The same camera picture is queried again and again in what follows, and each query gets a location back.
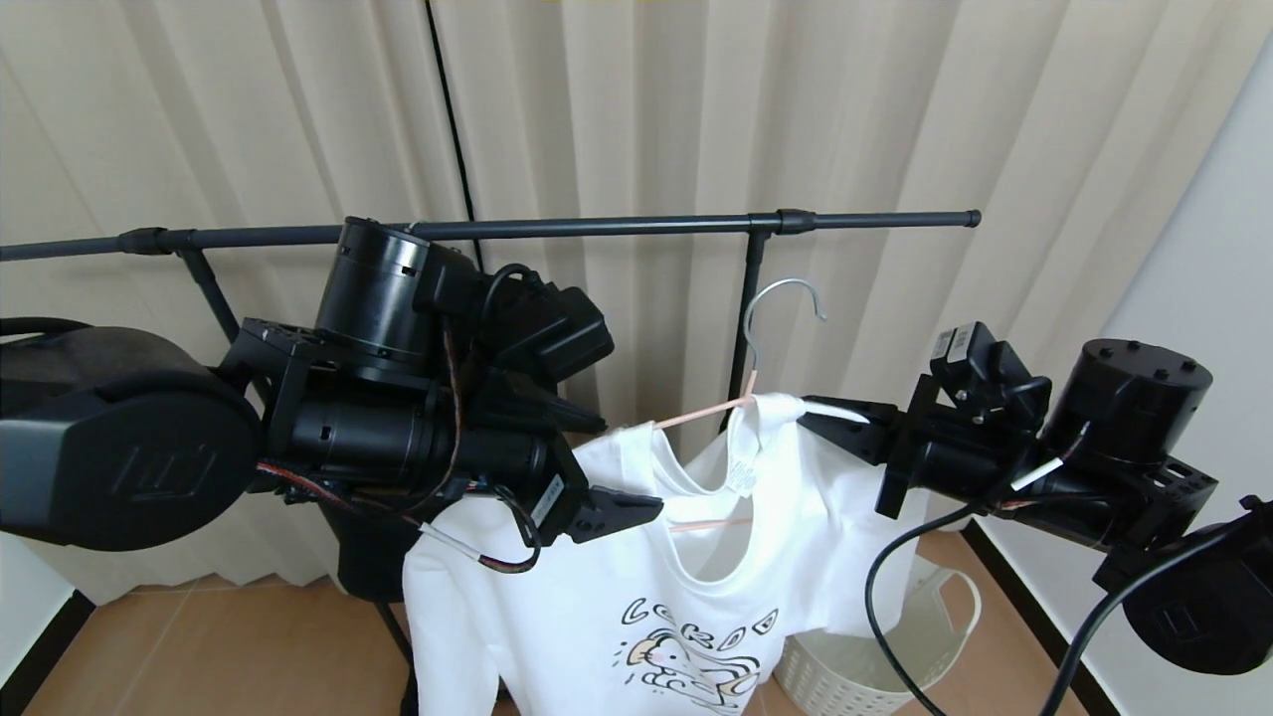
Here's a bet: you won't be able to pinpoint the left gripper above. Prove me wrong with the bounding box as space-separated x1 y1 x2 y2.
288 383 665 544

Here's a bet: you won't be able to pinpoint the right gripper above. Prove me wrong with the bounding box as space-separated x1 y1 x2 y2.
875 383 1105 543

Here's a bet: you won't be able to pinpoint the white garment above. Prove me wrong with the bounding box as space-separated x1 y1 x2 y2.
403 393 931 716

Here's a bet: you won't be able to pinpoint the pink clothes hanger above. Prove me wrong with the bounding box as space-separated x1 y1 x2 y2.
653 278 828 533

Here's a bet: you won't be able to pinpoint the black shorts with white cords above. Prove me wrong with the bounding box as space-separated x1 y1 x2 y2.
318 502 429 603

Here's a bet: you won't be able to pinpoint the white laundry basket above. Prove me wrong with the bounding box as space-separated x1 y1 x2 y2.
774 555 984 716

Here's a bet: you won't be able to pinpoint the black clothes rack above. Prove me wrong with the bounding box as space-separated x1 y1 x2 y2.
0 209 984 716

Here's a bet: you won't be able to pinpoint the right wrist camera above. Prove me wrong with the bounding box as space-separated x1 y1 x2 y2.
930 321 1052 419

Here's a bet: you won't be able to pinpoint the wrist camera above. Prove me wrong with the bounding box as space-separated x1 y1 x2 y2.
482 267 616 399
930 321 1052 419

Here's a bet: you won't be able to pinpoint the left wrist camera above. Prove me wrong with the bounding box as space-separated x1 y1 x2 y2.
482 267 616 399

